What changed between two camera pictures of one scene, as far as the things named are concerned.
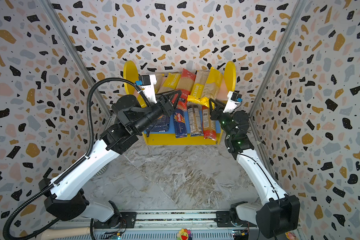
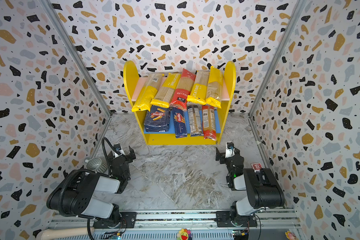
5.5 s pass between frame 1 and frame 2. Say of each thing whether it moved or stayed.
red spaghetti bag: stayed
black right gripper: moved
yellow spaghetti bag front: stayed
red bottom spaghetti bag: stayed
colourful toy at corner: stayed
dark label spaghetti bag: stayed
